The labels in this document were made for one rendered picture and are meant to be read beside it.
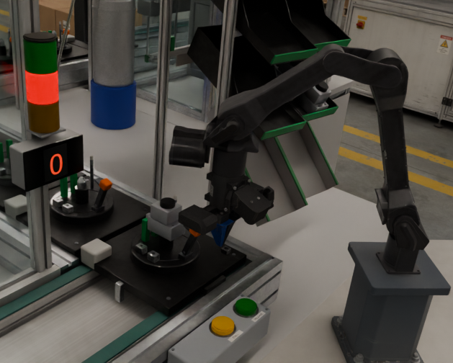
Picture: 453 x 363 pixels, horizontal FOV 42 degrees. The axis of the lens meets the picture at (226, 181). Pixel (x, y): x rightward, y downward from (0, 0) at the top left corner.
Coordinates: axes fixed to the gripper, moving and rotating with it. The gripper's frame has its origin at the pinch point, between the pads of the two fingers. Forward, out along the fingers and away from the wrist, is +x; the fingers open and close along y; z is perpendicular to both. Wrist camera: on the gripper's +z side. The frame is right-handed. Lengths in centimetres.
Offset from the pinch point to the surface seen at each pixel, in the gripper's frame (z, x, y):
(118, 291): -12.6, 14.0, -13.4
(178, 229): -10.1, 4.7, -0.1
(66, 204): -37.7, 8.9, -5.6
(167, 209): -12.3, 0.6, -1.4
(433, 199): -33, 109, 272
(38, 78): -23.3, -26.1, -21.3
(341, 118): -64, 42, 178
